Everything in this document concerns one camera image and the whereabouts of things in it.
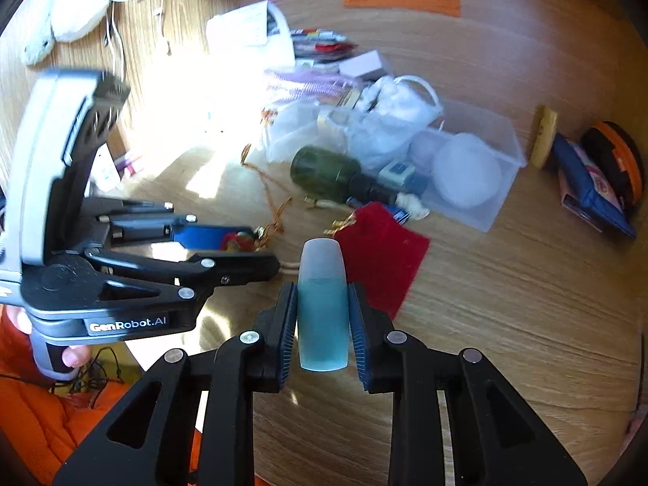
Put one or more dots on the white small box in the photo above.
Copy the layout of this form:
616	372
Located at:
368	66

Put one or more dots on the white seashell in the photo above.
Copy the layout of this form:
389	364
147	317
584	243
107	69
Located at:
411	204

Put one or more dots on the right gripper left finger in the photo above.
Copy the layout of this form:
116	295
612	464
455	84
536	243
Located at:
189	420

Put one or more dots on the white plush toy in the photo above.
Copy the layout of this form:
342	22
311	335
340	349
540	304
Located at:
44	23

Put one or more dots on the small blue card box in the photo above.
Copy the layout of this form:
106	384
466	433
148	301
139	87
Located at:
399	215

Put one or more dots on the pink braided cord bag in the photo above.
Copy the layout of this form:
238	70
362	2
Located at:
324	87

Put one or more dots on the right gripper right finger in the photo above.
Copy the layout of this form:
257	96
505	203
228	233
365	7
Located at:
497	438

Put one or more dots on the small white charger cube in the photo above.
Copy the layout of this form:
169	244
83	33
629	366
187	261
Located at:
403	177

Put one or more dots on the clear plastic storage bin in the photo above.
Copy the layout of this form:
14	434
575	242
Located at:
375	141

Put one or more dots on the dark green glass bottle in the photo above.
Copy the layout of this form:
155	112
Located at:
322	173

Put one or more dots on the white round puff case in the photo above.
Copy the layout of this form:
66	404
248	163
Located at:
465	172

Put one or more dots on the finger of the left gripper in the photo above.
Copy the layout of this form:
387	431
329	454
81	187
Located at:
137	223
199	271

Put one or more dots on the black orange round case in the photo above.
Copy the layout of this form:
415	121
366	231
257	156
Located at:
618	157

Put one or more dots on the orange sleeve forearm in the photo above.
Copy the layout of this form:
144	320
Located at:
40	429

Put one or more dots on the white drawstring pouch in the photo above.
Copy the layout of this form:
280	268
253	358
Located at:
407	98

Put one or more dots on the red velvet pouch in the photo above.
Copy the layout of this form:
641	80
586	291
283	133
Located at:
381	255

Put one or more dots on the blue zipper pouch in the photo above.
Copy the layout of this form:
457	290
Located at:
585	191

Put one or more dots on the green bead red cord charm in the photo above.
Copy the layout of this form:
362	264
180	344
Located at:
258	196

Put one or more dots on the frosted teal bottle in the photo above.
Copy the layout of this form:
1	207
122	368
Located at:
323	309

